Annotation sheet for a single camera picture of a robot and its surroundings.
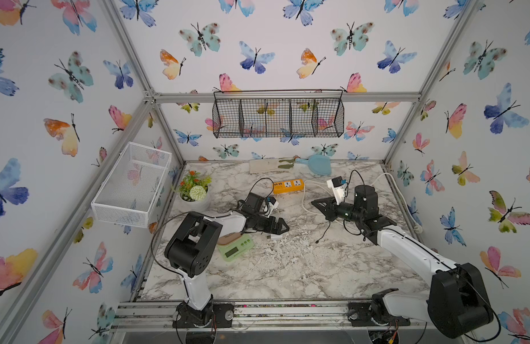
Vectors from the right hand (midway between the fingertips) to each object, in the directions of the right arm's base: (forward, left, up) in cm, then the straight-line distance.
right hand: (317, 200), depth 80 cm
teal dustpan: (+40, -6, -21) cm, 46 cm away
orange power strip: (+20, +10, -18) cm, 29 cm away
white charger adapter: (-6, +15, -19) cm, 25 cm away
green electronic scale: (-13, +32, -19) cm, 39 cm away
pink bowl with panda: (-9, +34, -16) cm, 39 cm away
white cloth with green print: (+36, +23, -20) cm, 47 cm away
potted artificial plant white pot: (+5, +49, -4) cm, 50 cm away
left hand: (-2, +12, -17) cm, 21 cm away
